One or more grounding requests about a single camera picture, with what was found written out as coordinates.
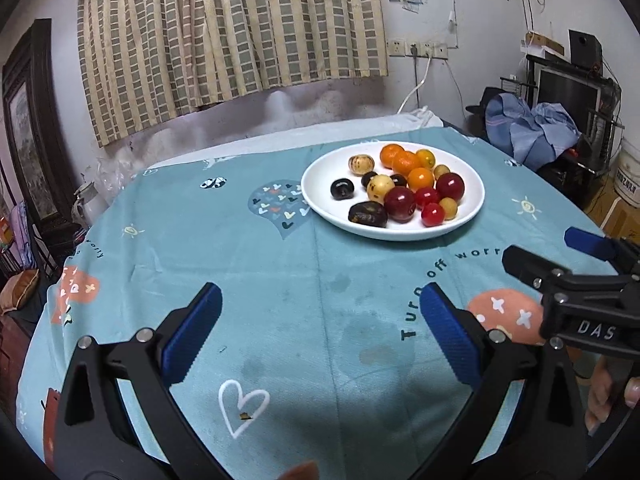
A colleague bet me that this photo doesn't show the orange cushion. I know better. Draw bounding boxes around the orange cushion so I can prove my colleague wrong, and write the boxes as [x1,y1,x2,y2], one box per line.
[0,269,40,316]

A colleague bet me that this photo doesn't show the blue clothing pile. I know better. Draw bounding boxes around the blue clothing pile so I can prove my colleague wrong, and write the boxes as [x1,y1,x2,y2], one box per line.
[485,95,583,171]

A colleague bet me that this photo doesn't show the dark brown passion fruit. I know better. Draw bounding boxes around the dark brown passion fruit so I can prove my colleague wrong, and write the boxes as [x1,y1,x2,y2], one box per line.
[348,201,388,227]

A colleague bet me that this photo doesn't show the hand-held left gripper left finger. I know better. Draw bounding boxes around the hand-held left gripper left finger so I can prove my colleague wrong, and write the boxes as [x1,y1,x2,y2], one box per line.
[52,282,226,480]

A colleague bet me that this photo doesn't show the flat cardboard box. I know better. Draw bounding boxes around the flat cardboard box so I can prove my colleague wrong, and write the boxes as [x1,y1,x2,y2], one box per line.
[520,32,566,58]

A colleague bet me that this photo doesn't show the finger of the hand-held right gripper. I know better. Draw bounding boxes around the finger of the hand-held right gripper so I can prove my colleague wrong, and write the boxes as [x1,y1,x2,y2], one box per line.
[502,245,628,302]
[564,227,640,276]

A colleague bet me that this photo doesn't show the black speaker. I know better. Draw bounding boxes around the black speaker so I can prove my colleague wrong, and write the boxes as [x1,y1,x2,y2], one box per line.
[568,30,602,67]

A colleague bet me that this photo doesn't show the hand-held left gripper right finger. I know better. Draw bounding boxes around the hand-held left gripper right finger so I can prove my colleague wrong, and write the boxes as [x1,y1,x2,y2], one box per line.
[410,282,588,480]

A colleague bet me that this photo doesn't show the teal printed tablecloth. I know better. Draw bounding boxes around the teal printed tablecloth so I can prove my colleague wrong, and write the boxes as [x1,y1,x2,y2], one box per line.
[15,127,621,480]

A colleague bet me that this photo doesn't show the yellow spotted round fruit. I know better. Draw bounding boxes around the yellow spotted round fruit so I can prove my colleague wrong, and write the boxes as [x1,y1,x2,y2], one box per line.
[366,174,396,201]

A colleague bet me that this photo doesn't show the dark wooden framed picture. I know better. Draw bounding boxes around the dark wooden framed picture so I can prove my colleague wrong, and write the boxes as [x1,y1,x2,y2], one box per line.
[2,19,76,231]

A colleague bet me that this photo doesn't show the clear plastic sheet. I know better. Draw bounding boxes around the clear plastic sheet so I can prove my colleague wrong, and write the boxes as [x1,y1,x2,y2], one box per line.
[95,155,136,196]

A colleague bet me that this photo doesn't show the black monitor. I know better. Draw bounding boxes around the black monitor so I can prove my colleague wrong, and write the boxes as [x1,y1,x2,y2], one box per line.
[537,66,603,121]

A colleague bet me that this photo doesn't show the red apple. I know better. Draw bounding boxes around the red apple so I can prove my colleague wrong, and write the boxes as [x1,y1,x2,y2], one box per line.
[384,186,417,223]
[436,172,466,202]

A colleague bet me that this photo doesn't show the beige checked curtain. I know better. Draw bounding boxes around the beige checked curtain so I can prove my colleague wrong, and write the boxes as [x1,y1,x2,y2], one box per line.
[77,0,390,148]

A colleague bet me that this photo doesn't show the person's right hand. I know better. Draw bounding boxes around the person's right hand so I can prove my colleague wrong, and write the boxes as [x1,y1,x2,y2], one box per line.
[585,357,640,431]

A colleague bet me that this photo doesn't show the white power cable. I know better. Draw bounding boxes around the white power cable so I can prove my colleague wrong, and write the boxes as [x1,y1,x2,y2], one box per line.
[397,57,433,113]

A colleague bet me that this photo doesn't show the black cap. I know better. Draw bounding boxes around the black cap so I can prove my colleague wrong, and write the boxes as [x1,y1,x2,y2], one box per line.
[465,87,506,116]

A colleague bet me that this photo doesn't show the white pitcher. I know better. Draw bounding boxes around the white pitcher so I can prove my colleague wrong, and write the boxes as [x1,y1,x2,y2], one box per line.
[72,181,108,226]

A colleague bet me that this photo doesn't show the smooth round orange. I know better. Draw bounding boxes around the smooth round orange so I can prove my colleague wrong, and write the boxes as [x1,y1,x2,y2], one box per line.
[407,167,435,192]

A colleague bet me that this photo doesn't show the white oval plate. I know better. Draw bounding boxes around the white oval plate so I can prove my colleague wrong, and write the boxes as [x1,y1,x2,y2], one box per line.
[301,140,486,241]

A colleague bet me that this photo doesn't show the white plastic bucket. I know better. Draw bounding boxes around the white plastic bucket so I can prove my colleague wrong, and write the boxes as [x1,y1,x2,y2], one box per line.
[611,142,640,208]

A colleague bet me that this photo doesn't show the orange mandarin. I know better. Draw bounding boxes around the orange mandarin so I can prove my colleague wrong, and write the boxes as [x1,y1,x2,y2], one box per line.
[380,144,405,170]
[392,151,422,177]

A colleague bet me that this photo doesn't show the brown cardboard carton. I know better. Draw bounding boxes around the brown cardboard carton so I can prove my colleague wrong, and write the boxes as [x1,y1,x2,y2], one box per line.
[602,195,640,241]

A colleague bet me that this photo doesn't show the wall power sockets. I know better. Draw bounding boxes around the wall power sockets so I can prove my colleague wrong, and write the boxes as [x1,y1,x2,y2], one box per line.
[406,40,448,60]

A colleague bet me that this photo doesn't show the person's left hand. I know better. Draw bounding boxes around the person's left hand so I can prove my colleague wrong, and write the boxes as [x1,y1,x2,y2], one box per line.
[277,460,321,480]

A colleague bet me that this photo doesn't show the white under sheet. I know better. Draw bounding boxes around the white under sheet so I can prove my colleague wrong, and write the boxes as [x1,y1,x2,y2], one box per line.
[145,107,443,171]

